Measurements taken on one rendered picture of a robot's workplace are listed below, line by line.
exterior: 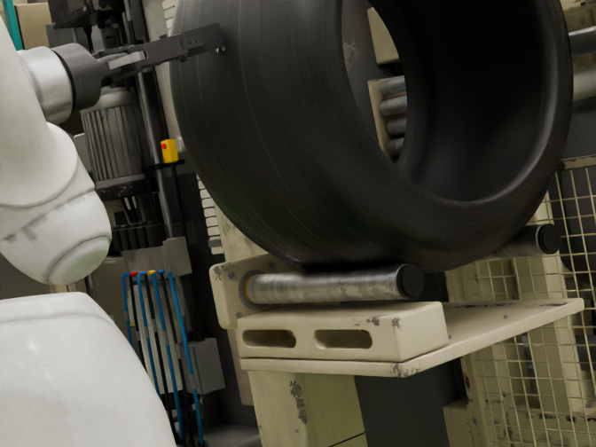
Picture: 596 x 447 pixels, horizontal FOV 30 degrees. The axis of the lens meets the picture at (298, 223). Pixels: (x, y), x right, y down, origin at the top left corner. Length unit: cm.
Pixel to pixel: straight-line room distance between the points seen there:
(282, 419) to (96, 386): 111
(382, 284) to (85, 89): 45
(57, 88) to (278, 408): 77
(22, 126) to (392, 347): 60
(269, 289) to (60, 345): 92
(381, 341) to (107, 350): 73
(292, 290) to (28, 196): 60
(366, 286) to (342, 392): 41
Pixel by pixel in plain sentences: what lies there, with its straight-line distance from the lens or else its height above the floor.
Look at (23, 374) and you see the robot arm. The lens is 71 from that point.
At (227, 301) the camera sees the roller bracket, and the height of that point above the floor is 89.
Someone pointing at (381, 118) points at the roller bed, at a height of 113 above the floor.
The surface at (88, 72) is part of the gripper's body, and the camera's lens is 126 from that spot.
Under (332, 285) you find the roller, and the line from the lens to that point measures 150.
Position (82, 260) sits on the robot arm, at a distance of 108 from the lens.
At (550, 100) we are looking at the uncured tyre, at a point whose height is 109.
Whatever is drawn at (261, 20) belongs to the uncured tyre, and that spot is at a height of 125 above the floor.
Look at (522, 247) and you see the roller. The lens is 163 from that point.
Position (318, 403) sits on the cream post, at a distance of 179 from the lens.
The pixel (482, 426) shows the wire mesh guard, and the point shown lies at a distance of 207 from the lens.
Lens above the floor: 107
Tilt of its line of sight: 3 degrees down
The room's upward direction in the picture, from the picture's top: 11 degrees counter-clockwise
